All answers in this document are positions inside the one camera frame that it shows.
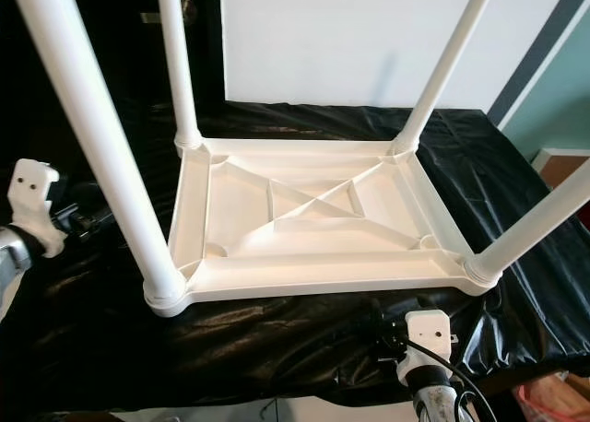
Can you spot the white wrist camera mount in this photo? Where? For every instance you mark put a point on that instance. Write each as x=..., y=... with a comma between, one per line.
x=424, y=334
x=32, y=196

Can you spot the black plastic table cover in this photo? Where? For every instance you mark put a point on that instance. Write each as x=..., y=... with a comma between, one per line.
x=240, y=357

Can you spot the pink plastic bag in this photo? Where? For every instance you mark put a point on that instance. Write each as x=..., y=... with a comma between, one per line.
x=558, y=402

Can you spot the black door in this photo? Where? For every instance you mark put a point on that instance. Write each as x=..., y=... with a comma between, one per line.
x=55, y=90

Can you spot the dark grey wall trim strip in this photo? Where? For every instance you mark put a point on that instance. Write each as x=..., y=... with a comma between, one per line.
x=535, y=53

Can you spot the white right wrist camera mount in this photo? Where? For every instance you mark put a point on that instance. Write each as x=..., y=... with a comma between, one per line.
x=424, y=334

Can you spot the brown and white flat board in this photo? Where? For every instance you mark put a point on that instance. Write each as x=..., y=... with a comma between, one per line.
x=567, y=169

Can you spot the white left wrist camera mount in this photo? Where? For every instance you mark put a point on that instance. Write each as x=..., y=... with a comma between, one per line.
x=32, y=196

